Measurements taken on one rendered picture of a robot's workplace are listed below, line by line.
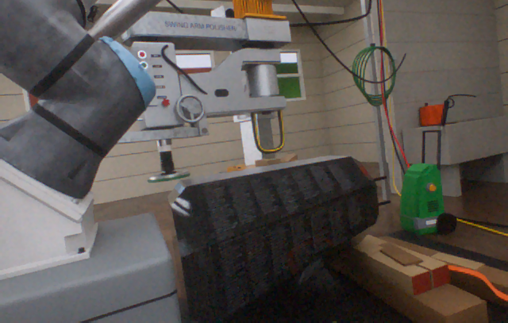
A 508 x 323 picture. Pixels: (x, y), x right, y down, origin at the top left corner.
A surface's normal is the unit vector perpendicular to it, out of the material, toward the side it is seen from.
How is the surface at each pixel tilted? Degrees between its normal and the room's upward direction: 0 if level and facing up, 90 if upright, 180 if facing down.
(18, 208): 90
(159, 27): 90
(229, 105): 90
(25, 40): 112
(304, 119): 90
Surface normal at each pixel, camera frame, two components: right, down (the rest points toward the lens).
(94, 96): 0.50, 0.23
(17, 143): 0.26, -0.51
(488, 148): 0.39, 0.00
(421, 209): 0.13, 0.04
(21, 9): 0.75, -0.07
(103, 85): 0.65, 0.08
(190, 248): -0.53, -0.41
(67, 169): 0.87, 0.01
